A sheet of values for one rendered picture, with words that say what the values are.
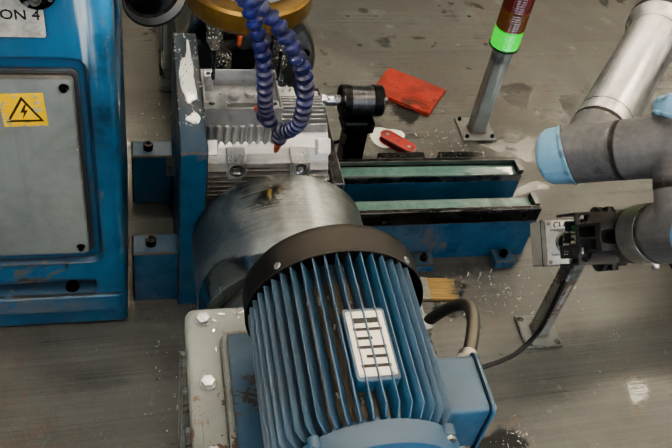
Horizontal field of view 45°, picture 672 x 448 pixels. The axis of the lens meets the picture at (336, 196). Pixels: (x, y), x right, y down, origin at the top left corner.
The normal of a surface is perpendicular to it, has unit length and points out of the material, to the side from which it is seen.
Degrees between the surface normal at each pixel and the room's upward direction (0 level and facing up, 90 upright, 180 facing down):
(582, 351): 0
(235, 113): 90
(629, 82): 9
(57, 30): 90
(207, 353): 0
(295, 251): 29
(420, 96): 2
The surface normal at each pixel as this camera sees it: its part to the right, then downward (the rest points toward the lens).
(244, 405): 0.14, -0.71
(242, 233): -0.39, -0.59
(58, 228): 0.18, 0.70
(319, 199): 0.42, -0.69
